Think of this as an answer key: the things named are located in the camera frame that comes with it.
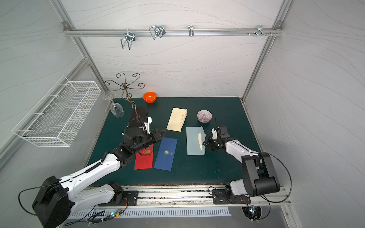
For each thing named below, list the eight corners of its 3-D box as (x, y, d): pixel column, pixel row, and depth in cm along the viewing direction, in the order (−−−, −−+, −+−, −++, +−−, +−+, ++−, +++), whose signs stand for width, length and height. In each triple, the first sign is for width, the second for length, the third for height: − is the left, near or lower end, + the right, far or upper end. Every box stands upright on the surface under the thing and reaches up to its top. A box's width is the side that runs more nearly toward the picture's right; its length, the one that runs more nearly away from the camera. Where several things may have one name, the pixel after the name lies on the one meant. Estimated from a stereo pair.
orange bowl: (144, 103, 119) (142, 98, 115) (145, 97, 124) (144, 91, 120) (155, 103, 120) (154, 98, 115) (156, 97, 124) (155, 91, 120)
